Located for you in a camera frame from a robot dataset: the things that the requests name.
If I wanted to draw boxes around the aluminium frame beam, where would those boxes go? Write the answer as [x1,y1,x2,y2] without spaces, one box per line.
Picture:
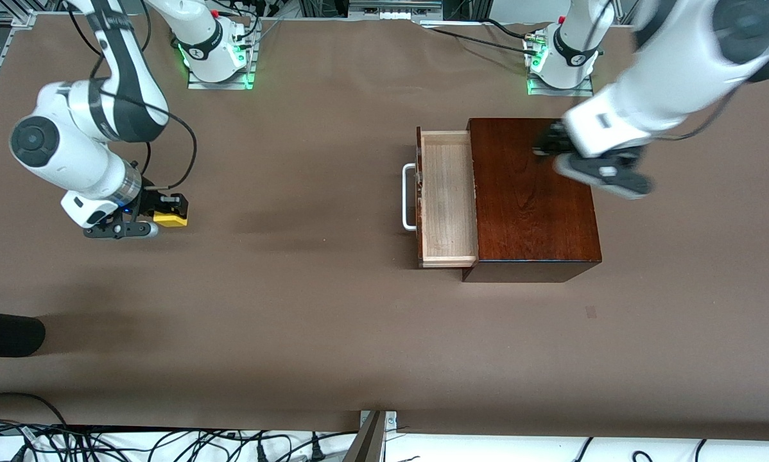
[348,0,444,20]

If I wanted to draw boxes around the black cylinder object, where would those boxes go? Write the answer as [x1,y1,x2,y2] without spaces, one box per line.
[0,310,46,358]

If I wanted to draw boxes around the white metal drawer handle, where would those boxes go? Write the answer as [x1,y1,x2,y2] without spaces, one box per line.
[402,163,419,232]

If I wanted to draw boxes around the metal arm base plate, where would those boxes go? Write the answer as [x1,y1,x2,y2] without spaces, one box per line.
[187,69,257,91]
[527,76,595,98]

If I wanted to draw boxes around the wooden drawer with dark front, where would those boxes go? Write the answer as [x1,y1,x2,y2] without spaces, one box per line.
[416,126,478,269]

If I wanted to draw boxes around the metal camera mount bar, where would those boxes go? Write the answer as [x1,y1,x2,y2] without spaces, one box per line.
[343,411,398,462]

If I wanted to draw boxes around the black cable with plug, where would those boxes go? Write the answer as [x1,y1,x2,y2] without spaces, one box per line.
[304,431,327,462]

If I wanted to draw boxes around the dark brown wooden cabinet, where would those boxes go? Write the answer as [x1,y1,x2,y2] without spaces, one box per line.
[462,117,602,284]

